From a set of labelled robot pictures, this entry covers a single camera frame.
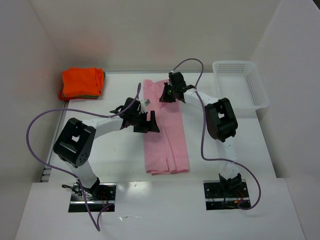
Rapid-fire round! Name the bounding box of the aluminium table edge rail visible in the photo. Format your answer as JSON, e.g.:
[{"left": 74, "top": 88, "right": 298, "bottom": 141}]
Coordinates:
[{"left": 39, "top": 111, "right": 65, "bottom": 183}]

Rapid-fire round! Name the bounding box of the orange folded t shirt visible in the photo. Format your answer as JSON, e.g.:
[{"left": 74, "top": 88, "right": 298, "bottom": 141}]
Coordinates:
[{"left": 58, "top": 67, "right": 105, "bottom": 101}]

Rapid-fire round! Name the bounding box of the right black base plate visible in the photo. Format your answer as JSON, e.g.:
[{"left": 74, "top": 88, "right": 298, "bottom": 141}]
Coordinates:
[{"left": 203, "top": 180, "right": 251, "bottom": 211}]

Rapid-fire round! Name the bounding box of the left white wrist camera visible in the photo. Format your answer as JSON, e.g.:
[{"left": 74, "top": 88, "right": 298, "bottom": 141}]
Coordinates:
[{"left": 140, "top": 99, "right": 151, "bottom": 113}]

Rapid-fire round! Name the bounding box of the pink t shirt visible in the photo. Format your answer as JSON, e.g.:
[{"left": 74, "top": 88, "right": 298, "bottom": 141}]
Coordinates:
[{"left": 143, "top": 79, "right": 190, "bottom": 175}]

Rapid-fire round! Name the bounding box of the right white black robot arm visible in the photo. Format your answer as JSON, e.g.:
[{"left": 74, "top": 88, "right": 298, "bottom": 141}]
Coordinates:
[{"left": 159, "top": 71, "right": 242, "bottom": 197}]

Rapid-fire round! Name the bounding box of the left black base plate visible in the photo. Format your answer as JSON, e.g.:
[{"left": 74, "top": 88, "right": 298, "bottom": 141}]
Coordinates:
[{"left": 62, "top": 182, "right": 117, "bottom": 213}]

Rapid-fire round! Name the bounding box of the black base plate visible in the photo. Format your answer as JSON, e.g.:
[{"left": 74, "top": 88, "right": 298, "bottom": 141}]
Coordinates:
[
  {"left": 203, "top": 180, "right": 251, "bottom": 211},
  {"left": 62, "top": 182, "right": 117, "bottom": 213}
]

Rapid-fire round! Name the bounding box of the white perforated plastic basket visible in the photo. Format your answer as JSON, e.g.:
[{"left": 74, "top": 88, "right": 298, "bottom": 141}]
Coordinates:
[{"left": 212, "top": 60, "right": 270, "bottom": 117}]

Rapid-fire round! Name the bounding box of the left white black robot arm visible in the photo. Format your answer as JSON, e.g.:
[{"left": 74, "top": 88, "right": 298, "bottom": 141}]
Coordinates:
[{"left": 53, "top": 97, "right": 160, "bottom": 199}]

